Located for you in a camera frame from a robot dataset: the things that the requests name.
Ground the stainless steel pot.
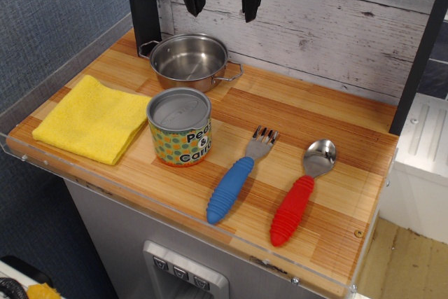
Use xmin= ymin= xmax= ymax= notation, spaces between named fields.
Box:
xmin=138 ymin=33 xmax=244 ymax=92

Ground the ice dispenser panel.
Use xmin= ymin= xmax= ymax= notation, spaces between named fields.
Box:
xmin=143 ymin=240 xmax=230 ymax=298

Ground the black right vertical post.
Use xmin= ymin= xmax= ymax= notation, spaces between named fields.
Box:
xmin=389 ymin=0 xmax=447 ymax=136

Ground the orange object with black mesh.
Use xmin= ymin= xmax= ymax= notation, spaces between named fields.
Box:
xmin=1 ymin=277 xmax=62 ymax=299

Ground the blue handled fork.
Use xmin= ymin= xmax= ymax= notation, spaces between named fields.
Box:
xmin=206 ymin=125 xmax=279 ymax=224

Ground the black vertical post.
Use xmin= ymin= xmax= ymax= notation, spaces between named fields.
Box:
xmin=389 ymin=0 xmax=447 ymax=136
xmin=129 ymin=0 xmax=161 ymax=49

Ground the black left vertical post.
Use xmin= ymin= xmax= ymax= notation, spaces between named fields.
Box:
xmin=129 ymin=0 xmax=161 ymax=49

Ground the yellow folded cloth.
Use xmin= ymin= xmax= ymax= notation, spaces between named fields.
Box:
xmin=32 ymin=75 xmax=151 ymax=165

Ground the white plastic unit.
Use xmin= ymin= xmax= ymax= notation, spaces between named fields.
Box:
xmin=379 ymin=94 xmax=447 ymax=243

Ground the clear acrylic table guard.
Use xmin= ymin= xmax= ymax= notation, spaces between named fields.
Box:
xmin=6 ymin=31 xmax=398 ymax=292

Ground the grey toy fridge cabinet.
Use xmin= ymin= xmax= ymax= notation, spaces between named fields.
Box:
xmin=66 ymin=179 xmax=353 ymax=298

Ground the peas and carrots toy can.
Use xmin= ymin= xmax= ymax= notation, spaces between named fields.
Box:
xmin=146 ymin=88 xmax=212 ymax=167

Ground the red handled spoon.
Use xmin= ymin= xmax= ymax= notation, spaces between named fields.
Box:
xmin=269 ymin=139 xmax=337 ymax=246

